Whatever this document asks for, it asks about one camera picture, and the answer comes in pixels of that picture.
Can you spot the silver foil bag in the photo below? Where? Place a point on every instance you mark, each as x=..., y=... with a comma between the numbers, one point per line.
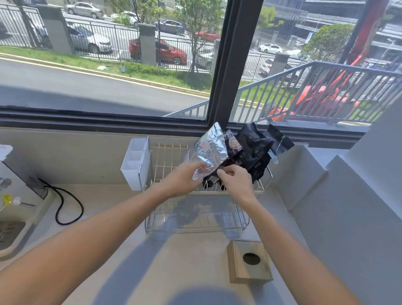
x=208, y=150

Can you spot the grey car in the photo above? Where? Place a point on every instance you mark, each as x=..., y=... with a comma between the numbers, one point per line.
x=204, y=59

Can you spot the green tree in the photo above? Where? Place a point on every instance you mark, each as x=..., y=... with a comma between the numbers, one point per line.
x=198, y=15
x=326, y=41

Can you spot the person's left forearm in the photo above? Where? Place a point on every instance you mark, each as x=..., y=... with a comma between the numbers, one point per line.
x=78, y=251

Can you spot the grey metal stair railing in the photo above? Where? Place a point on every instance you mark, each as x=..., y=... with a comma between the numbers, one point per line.
x=314, y=72

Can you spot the red car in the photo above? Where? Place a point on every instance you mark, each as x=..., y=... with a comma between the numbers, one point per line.
x=171, y=51

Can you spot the person's left hand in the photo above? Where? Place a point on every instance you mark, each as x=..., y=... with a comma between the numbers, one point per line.
x=183, y=180

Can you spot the person's right hand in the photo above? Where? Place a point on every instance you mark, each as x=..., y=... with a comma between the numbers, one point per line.
x=240, y=182

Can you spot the white plastic cutlery holder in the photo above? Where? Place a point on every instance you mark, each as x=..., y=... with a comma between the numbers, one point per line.
x=135, y=165

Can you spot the red machine outdoors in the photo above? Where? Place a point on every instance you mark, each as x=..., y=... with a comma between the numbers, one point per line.
x=329, y=94

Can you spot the black metal fence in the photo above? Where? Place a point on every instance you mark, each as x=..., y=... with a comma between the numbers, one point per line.
x=110, y=37

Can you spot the white car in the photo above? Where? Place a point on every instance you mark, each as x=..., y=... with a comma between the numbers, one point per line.
x=270, y=48

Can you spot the wooden tissue box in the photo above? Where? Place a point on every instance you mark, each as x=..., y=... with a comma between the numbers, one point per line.
x=251, y=267

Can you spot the white espresso machine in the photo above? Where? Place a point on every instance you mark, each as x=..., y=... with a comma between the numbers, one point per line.
x=15, y=204

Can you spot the dark brown coffee bag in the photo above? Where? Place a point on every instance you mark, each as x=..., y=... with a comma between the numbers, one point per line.
x=230, y=150

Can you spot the white countertop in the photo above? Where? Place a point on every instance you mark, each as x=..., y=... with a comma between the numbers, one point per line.
x=157, y=267

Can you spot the dark window frame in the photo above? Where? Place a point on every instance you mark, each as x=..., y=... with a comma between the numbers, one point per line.
x=232, y=63

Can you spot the grey concrete fence pillar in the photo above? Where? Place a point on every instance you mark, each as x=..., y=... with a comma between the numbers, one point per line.
x=56, y=29
x=216, y=55
x=147, y=44

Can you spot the silver car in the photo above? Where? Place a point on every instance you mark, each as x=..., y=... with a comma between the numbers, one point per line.
x=84, y=39

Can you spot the person's right forearm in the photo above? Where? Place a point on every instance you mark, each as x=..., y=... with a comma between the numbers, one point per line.
x=298, y=260

